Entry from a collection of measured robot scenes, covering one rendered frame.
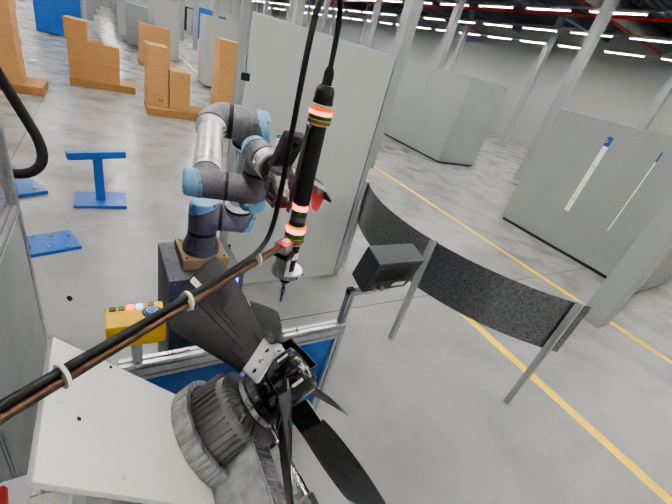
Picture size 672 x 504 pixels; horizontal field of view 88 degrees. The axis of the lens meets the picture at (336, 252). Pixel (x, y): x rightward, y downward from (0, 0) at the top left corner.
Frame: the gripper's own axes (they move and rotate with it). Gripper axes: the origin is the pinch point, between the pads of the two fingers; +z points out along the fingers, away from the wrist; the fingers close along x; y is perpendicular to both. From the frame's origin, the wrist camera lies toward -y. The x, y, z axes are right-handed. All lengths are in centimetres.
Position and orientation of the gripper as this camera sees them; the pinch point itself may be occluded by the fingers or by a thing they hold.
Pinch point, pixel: (309, 195)
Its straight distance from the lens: 70.0
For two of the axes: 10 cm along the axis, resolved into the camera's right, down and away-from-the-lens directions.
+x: -8.5, 0.6, -5.3
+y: -2.4, 8.4, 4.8
